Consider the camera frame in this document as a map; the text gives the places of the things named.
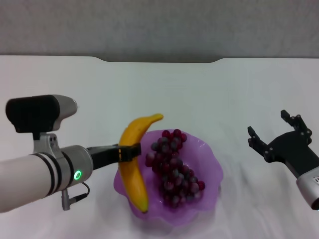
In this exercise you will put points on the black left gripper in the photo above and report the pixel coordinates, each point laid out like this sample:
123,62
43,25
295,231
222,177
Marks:
102,156

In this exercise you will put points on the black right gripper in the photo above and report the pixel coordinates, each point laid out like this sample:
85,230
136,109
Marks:
291,149

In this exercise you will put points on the yellow banana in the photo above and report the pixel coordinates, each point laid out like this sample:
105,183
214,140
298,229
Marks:
132,174

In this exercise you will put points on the dark red grape bunch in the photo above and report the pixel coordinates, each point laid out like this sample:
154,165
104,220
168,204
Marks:
172,174

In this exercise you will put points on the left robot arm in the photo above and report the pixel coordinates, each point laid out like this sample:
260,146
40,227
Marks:
30,179

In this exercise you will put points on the purple wavy plastic plate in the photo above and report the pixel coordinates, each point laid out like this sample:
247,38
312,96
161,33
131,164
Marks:
209,169

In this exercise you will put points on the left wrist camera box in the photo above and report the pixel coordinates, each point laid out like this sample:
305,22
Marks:
37,112

